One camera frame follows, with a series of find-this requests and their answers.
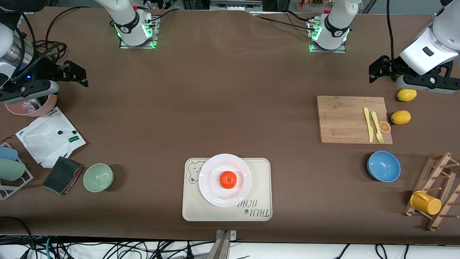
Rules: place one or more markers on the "white round plate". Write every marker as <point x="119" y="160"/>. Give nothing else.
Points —
<point x="215" y="190"/>

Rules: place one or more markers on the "orange fruit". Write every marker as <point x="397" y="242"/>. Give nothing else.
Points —
<point x="228" y="180"/>

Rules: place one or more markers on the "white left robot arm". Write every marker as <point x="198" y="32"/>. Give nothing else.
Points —
<point x="417" y="54"/>

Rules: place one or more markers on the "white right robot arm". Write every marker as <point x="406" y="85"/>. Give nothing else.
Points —
<point x="129" y="21"/>

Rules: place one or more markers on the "metal ladle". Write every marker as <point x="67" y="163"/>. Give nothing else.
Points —
<point x="30" y="105"/>

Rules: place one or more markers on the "pink bowl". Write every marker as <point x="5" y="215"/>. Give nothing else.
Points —
<point x="32" y="113"/>

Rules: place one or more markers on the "yellow lemon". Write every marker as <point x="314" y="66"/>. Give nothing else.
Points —
<point x="406" y="94"/>
<point x="400" y="117"/>

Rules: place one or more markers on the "white plastic bag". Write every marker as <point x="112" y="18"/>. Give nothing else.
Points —
<point x="46" y="140"/>

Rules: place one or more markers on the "yellow plastic fork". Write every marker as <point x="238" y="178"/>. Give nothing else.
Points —
<point x="376" y="124"/>

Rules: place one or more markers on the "yellow plastic knife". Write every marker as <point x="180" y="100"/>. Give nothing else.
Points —
<point x="368" y="124"/>

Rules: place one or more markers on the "orange slice tag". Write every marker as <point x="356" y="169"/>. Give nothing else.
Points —
<point x="385" y="127"/>

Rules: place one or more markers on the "pale blue cup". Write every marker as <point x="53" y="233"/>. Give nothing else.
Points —
<point x="8" y="153"/>

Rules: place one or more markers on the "bamboo cutting board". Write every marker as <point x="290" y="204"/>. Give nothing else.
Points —
<point x="341" y="122"/>

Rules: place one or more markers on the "wooden mug rack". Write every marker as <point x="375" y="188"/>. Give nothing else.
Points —
<point x="440" y="157"/>

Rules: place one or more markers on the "pale green cup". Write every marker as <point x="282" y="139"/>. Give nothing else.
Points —
<point x="10" y="169"/>

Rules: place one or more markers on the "dark grey folded cloth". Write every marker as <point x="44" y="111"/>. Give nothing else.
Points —
<point x="61" y="174"/>

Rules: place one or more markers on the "blue bowl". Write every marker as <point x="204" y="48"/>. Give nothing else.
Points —
<point x="383" y="166"/>

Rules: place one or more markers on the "pale green bowl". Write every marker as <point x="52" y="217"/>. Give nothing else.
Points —
<point x="98" y="177"/>

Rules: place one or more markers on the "yellow mug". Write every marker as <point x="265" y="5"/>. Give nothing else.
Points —
<point x="427" y="204"/>

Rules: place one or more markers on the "cream tray with bear print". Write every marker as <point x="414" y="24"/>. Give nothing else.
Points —
<point x="258" y="180"/>

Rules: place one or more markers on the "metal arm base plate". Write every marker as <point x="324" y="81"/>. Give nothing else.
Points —
<point x="329" y="51"/>
<point x="138" y="47"/>

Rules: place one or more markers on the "aluminium frame beam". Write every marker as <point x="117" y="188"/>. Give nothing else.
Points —
<point x="233" y="4"/>

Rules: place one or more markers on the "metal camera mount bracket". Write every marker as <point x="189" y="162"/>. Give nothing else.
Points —
<point x="222" y="248"/>

